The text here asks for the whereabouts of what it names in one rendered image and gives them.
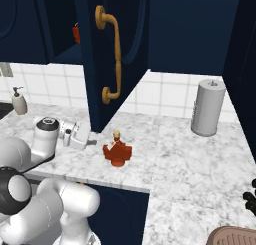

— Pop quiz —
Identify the black lumpy object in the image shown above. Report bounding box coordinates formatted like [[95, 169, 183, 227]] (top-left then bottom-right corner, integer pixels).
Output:
[[242, 178, 256, 217]]

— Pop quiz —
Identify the brown ribbed object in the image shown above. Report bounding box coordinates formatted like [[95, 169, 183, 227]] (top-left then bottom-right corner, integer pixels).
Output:
[[206, 225, 256, 245]]

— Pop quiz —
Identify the navy base cabinet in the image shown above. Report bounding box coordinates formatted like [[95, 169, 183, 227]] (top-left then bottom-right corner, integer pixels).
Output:
[[75, 181, 150, 245]]

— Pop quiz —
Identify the black sink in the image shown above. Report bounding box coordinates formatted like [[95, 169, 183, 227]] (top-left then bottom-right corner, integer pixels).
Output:
[[0, 101, 15, 121]]

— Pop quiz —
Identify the navy wall cabinet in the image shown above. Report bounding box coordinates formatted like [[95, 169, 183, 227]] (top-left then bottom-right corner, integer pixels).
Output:
[[147, 0, 242, 77]]

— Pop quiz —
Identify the grey paper towel roll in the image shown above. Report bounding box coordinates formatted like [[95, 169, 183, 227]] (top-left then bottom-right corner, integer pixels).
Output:
[[190, 78, 227, 138]]

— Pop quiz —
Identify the beige soap dispenser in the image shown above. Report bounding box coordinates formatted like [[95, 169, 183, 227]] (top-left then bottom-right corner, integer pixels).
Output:
[[11, 86, 29, 116]]

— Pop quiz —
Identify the navy open cabinet body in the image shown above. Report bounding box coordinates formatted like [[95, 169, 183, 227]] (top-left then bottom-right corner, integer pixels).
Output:
[[33, 0, 84, 66]]

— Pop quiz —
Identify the navy cabinet door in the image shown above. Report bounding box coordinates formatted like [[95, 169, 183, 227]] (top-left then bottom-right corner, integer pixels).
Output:
[[74, 0, 150, 134], [0, 0, 52, 65]]

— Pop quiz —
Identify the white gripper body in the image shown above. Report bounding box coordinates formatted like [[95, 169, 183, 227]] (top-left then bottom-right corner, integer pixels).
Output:
[[69, 121, 92, 150]]

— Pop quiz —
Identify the brass cabinet door handle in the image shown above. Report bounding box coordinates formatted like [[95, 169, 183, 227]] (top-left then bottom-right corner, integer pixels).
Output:
[[94, 4, 123, 105]]

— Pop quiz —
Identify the grey wall outlet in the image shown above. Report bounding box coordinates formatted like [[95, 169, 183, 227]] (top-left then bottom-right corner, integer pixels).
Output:
[[0, 62, 15, 79]]

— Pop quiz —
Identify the red condiment bottle with cork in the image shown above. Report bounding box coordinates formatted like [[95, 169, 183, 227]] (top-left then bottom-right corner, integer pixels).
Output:
[[102, 129, 134, 168]]

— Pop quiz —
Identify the navy tall cabinet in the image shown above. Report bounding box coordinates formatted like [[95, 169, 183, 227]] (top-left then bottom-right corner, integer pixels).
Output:
[[221, 0, 256, 164]]

